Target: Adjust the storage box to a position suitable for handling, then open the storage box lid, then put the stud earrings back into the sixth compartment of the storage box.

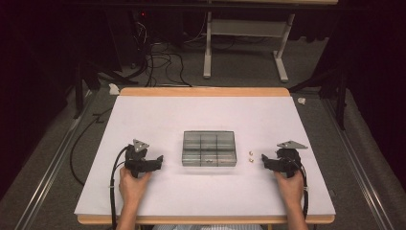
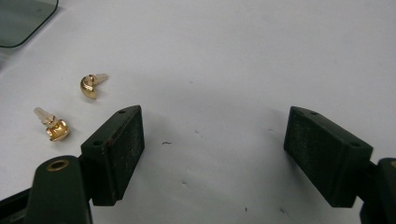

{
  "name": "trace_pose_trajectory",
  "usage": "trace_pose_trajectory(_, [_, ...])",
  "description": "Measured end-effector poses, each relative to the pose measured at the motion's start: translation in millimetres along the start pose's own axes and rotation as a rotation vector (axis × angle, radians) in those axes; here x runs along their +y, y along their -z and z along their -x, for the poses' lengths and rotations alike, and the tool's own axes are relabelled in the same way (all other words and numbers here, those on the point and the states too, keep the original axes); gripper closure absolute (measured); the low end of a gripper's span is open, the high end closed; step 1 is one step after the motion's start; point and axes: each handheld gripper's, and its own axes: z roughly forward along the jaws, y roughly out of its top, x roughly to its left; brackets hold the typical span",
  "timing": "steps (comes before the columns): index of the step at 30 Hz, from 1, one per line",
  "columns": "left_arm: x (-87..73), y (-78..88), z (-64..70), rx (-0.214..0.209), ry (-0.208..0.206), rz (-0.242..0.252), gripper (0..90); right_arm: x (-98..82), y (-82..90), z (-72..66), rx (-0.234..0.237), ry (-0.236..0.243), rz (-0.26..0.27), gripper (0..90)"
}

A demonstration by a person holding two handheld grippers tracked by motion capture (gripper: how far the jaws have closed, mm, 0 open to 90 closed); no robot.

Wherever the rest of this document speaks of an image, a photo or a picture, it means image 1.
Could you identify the metal floor rail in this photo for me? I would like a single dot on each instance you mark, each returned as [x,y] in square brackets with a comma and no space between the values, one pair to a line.
[48,182]
[364,185]

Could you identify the person's left hand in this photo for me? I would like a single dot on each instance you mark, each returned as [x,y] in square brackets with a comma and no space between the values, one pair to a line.
[132,188]

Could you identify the black computer tower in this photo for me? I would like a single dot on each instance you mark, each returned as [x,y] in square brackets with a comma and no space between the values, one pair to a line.
[127,38]

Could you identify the person's right hand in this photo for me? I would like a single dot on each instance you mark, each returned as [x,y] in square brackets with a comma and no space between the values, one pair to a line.
[292,188]

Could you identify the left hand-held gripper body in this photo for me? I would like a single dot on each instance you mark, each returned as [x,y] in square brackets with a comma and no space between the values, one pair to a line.
[135,161]

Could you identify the white table mat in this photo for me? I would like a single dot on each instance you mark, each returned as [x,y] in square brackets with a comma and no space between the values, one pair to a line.
[207,198]

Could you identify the clear plastic compartment box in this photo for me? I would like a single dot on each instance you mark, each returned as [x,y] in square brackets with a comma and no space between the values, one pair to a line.
[209,148]

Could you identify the black metal stand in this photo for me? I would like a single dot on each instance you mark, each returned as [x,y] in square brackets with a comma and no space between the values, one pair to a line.
[78,92]
[341,102]

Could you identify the wooden table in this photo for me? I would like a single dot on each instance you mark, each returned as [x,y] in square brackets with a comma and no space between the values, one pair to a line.
[204,92]

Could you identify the white metal desk frame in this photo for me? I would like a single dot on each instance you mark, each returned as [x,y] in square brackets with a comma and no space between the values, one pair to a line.
[245,28]

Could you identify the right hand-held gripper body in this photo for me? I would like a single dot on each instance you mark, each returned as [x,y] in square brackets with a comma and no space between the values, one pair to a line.
[288,163]

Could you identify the crumpled white paper scrap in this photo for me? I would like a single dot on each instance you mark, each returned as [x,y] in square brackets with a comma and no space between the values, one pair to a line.
[113,89]
[301,100]

